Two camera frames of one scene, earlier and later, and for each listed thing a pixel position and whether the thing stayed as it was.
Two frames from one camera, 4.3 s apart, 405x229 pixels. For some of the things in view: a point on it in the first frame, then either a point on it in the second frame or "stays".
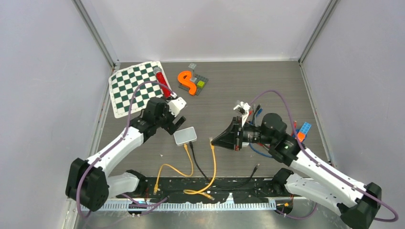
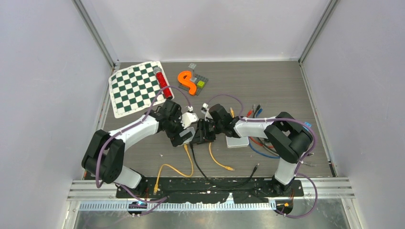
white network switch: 185,136 stays
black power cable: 219,184 stays
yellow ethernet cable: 198,191 → 227,167
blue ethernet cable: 259,111 stays
